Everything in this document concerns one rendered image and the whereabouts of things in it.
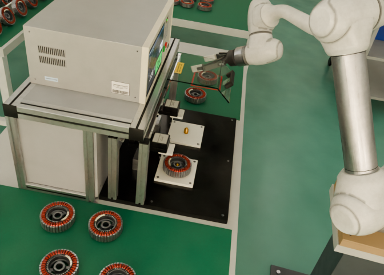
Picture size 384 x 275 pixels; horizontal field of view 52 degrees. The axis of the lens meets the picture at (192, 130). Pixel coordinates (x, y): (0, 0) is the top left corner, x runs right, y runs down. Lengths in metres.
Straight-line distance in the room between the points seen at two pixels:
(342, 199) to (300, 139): 1.96
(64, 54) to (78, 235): 0.58
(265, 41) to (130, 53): 0.72
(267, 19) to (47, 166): 1.05
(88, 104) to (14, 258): 0.52
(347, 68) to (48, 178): 1.05
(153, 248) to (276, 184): 1.58
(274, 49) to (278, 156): 1.42
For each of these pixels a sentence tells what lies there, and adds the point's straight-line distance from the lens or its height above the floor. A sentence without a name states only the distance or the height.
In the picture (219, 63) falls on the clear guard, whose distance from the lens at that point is 1.74.
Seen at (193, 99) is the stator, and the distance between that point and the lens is 2.00.
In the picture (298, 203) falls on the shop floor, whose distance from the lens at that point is 2.73.
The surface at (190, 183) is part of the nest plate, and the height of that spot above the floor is 0.78.
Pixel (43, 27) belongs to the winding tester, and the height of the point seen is 1.32.
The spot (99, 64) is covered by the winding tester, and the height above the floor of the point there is 1.23.
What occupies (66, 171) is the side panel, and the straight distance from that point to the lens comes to 1.44.
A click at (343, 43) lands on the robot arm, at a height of 1.42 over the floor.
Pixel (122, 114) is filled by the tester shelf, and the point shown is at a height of 1.11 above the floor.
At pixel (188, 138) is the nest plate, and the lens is 1.73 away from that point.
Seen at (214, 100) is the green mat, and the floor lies 0.75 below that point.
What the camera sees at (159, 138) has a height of 0.92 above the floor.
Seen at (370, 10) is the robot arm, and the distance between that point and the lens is 1.30.
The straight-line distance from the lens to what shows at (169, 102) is 1.69.
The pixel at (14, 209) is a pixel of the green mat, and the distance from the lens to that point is 1.50.
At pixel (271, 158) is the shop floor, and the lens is 2.99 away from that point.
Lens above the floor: 1.85
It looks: 37 degrees down
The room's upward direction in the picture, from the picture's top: 9 degrees clockwise
